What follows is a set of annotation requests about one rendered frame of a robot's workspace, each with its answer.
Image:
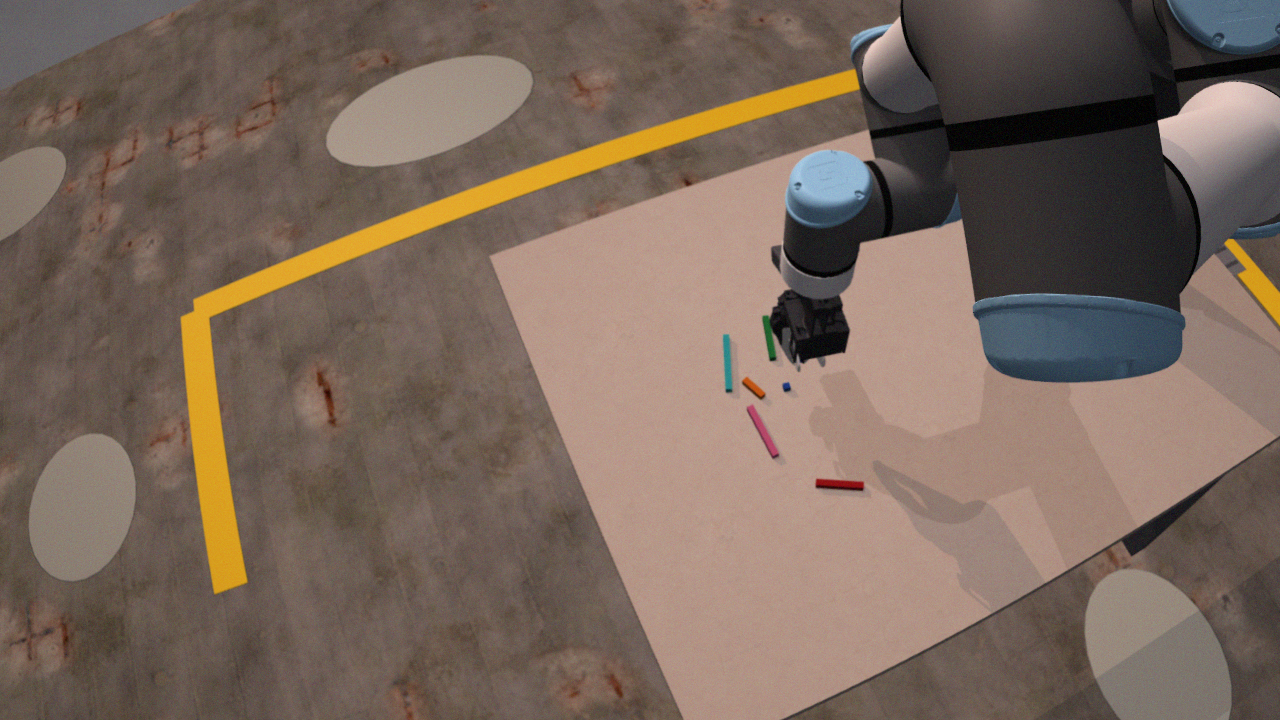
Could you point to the turquoise rod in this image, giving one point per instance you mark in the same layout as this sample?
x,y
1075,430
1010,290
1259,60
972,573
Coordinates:
x,y
727,363

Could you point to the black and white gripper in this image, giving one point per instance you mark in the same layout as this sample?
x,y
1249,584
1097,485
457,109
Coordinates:
x,y
827,338

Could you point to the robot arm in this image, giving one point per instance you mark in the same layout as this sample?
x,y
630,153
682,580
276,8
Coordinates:
x,y
1078,246

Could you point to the pink rod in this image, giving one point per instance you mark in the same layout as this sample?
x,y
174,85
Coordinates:
x,y
762,431

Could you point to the green rod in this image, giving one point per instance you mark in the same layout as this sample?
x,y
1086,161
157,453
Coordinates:
x,y
769,338

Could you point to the red rod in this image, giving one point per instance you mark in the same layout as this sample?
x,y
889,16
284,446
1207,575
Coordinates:
x,y
839,484

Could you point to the orange rod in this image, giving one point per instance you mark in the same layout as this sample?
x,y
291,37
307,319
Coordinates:
x,y
759,393

